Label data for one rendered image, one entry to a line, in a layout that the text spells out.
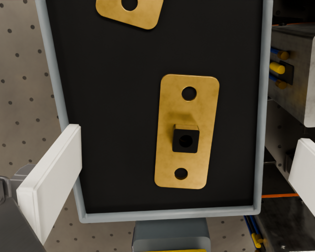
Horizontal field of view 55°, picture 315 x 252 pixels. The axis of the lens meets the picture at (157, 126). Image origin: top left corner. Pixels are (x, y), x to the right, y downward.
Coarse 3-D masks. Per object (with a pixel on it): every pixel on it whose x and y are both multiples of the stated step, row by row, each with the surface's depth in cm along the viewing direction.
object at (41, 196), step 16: (80, 128) 18; (64, 144) 15; (80, 144) 18; (48, 160) 14; (64, 160) 15; (80, 160) 18; (32, 176) 12; (48, 176) 13; (64, 176) 15; (16, 192) 12; (32, 192) 11; (48, 192) 13; (64, 192) 15; (32, 208) 12; (48, 208) 13; (32, 224) 12; (48, 224) 13
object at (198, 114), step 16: (176, 80) 20; (192, 80) 20; (208, 80) 20; (160, 96) 20; (176, 96) 20; (208, 96) 20; (160, 112) 20; (176, 112) 20; (192, 112) 20; (208, 112) 20; (160, 128) 21; (176, 128) 20; (192, 128) 20; (208, 128) 21; (160, 144) 21; (176, 144) 20; (192, 144) 20; (208, 144) 21; (160, 160) 22; (176, 160) 22; (192, 160) 22; (208, 160) 22; (160, 176) 22; (176, 176) 22; (192, 176) 22
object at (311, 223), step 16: (272, 160) 60; (272, 176) 55; (272, 192) 50; (288, 192) 50; (272, 208) 46; (288, 208) 45; (304, 208) 45; (256, 224) 45; (272, 224) 42; (288, 224) 42; (304, 224) 42; (256, 240) 44; (272, 240) 40; (288, 240) 39; (304, 240) 39
